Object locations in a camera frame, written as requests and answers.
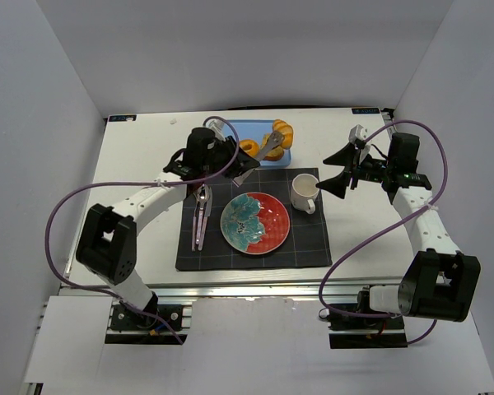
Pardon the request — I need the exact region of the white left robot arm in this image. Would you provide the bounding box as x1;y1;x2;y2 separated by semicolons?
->
76;127;332;329

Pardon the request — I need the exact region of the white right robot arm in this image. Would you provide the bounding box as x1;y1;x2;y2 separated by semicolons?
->
317;126;481;322

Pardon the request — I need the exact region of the brown bread slice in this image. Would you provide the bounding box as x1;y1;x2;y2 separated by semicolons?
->
261;134;285;161

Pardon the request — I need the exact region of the orange glazed bagel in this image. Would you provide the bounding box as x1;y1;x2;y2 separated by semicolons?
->
240;139;259;158

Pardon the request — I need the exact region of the light blue plastic tray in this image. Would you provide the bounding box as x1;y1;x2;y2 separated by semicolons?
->
229;119;291;169

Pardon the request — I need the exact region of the white ceramic mug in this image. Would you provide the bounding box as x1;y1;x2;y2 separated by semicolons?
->
291;174;319;215

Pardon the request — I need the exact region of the silver cutlery piece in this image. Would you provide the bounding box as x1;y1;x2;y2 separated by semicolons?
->
197;184;213;251
192;185;206;251

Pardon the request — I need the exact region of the orange striped croissant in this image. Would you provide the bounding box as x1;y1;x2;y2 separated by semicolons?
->
272;119;294;150

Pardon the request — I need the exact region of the red and teal plate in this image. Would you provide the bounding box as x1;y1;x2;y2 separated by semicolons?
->
220;193;291;255

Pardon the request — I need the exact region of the dark checked placemat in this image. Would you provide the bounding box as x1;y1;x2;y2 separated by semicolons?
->
175;168;332;272

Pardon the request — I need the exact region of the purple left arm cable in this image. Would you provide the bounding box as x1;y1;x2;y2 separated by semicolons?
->
44;116;242;346

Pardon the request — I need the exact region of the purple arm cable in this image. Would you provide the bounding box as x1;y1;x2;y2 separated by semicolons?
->
44;116;242;346
317;119;450;346

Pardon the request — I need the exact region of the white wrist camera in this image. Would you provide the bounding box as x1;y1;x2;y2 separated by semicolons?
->
348;124;370;150

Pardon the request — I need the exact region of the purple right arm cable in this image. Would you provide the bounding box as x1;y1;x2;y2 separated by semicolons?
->
317;119;450;346

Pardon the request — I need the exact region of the aluminium frame rail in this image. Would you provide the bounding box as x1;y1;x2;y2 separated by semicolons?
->
57;279;408;301

